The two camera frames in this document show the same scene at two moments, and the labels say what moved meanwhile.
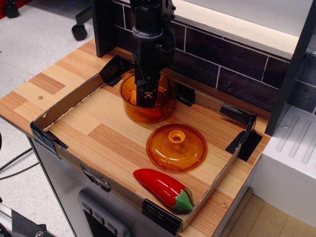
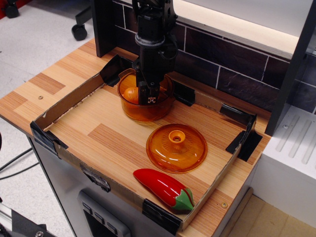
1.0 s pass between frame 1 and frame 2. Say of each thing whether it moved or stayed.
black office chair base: stayed
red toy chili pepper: stayed
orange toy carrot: moved
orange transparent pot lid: stayed
